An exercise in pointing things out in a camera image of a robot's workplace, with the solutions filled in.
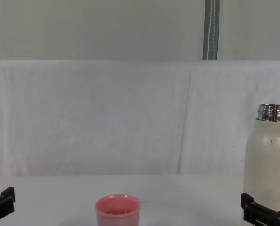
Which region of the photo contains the cream vacuum bottle steel neck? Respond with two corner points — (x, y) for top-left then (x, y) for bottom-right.
(242, 103), (280, 223)

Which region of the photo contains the grey striped post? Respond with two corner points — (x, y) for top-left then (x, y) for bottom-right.
(202, 0), (220, 61)

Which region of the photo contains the pink plastic cup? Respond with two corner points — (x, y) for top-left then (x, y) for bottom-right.
(94, 194), (142, 226)

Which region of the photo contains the white table cloth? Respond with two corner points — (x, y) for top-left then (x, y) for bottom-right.
(0, 174), (280, 226)

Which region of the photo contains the white wrinkled backdrop cloth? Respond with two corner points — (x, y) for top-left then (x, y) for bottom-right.
(0, 59), (280, 177)

